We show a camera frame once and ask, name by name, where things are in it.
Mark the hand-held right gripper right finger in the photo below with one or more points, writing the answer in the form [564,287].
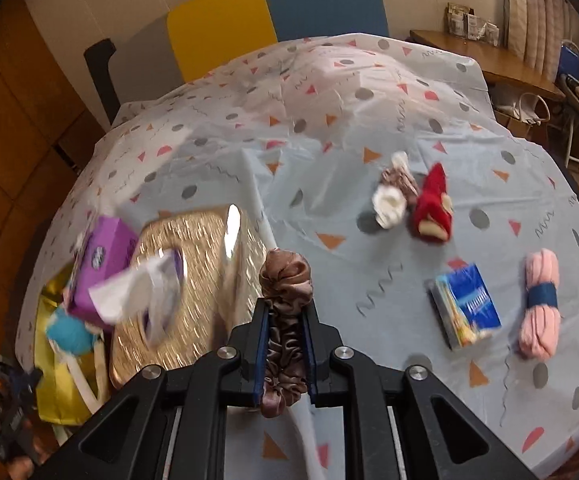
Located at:
[312,360]

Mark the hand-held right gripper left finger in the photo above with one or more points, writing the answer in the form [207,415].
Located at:
[260,360]

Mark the yellow bag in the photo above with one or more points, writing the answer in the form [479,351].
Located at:
[52,390]

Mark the rose satin scrunchie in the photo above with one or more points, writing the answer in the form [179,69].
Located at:
[287,280]

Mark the teal blue sock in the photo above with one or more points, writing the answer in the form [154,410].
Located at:
[72,332]

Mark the blue tissue packet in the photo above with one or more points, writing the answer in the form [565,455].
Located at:
[469,305]

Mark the red sock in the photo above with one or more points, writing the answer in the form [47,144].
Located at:
[432,200]

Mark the brown white sock pair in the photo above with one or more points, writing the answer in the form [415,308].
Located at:
[402,177]

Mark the pink sock blue band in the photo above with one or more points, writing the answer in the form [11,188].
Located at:
[539,330]

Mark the ornate gold tissue box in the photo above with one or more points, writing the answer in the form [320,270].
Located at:
[204,270]

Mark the white tissue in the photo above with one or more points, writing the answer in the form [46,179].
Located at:
[134,285]

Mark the purple tissue box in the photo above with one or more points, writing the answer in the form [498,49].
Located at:
[104,255]

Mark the wooden wardrobe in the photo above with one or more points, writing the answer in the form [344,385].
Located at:
[19,135]

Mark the white tote bag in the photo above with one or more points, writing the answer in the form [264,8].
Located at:
[519,110]

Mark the grey yellow blue chair back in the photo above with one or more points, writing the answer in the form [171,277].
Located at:
[219,25]

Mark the wooden desk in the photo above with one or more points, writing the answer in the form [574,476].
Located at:
[494,65]

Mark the group of small boxes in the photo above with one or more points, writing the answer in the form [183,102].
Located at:
[472,25]

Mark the beige pink patterned curtain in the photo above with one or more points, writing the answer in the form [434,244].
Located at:
[539,15]

